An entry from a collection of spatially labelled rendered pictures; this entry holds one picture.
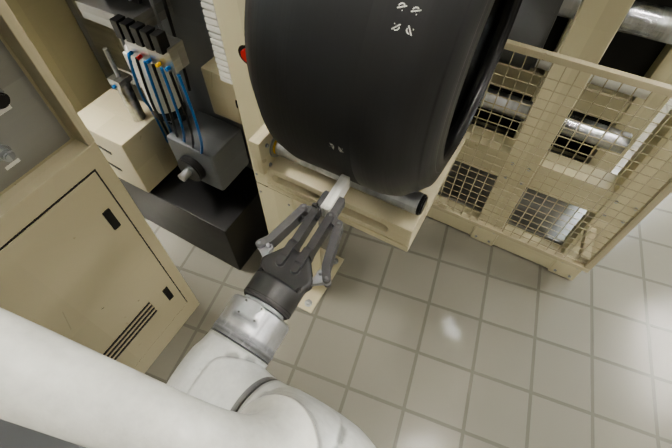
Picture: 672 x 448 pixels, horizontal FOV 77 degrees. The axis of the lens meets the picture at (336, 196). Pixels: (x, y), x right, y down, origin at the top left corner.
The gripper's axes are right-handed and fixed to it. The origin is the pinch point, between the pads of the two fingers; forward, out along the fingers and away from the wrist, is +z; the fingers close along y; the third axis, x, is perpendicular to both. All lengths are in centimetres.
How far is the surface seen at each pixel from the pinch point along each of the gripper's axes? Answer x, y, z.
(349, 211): 22.7, 3.2, 9.1
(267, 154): 14.9, 23.3, 9.6
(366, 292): 107, 4, 19
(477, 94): 7.9, -11.3, 38.5
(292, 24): -25.2, 7.6, 5.8
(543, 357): 108, -64, 28
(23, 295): 29, 58, -39
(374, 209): 18.5, -2.3, 9.9
